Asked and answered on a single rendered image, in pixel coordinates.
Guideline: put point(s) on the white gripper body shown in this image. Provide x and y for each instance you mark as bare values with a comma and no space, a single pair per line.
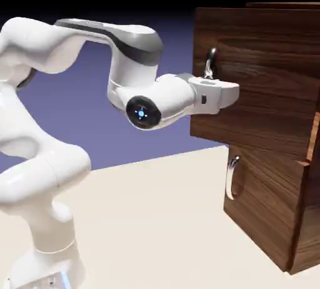
228,94

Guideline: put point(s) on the dark wood cabinet door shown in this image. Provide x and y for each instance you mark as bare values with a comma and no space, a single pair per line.
262,44
265,194

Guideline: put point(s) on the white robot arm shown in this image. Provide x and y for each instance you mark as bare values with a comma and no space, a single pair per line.
130,74

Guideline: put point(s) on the dark wood cabinet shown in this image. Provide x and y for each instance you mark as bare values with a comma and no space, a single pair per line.
307,194

